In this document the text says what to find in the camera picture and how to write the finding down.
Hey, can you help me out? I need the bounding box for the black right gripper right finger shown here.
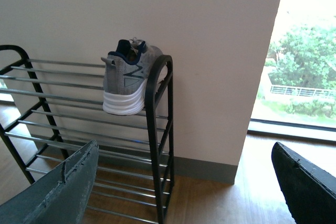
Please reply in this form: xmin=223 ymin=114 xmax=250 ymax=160
xmin=271 ymin=142 xmax=335 ymax=223

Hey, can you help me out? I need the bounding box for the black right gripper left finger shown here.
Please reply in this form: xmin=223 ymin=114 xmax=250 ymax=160
xmin=1 ymin=140 xmax=99 ymax=223

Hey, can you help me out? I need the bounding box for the grey knit sneaker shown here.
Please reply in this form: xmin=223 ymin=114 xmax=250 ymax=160
xmin=101 ymin=37 xmax=163 ymax=115

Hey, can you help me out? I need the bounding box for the black metal shoe rack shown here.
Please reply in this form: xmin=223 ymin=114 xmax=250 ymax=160
xmin=1 ymin=45 xmax=174 ymax=223

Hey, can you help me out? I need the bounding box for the dark window frame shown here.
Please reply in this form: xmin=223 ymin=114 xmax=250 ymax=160
xmin=248 ymin=119 xmax=335 ymax=141

